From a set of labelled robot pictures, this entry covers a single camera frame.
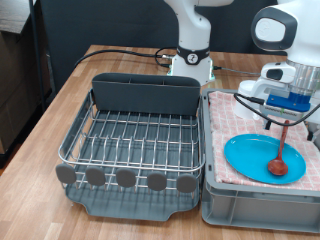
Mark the grey plastic drain tray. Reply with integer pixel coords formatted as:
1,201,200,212
58,88,203,222

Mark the grey shelf board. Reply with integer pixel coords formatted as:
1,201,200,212
0,0,36,34

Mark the thick black cable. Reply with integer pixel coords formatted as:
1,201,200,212
73,46,179,69

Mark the pink checkered cloth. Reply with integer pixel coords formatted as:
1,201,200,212
208,90,320,192

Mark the blue round plate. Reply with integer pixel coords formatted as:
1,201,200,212
223,133,307,186

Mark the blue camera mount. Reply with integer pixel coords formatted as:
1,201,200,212
266,91,312,113

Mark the brown cardboard box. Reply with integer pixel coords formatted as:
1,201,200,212
0,28,53,156

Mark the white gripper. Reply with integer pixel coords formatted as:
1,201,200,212
256,79,315,142

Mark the dark grey cutlery holder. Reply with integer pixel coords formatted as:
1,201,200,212
91,72,202,117

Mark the black camera cable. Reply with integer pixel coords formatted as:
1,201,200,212
233,92,320,128

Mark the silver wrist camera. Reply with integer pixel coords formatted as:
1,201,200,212
261,102,305,122

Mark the metal wire dish rack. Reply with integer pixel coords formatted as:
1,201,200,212
58,88,206,195

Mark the black metal pole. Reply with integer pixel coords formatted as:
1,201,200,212
28,0,48,113

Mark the grey plastic crate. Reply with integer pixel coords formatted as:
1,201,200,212
200,88,320,234

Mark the dark grey partition panel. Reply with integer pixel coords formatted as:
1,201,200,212
34,0,288,94

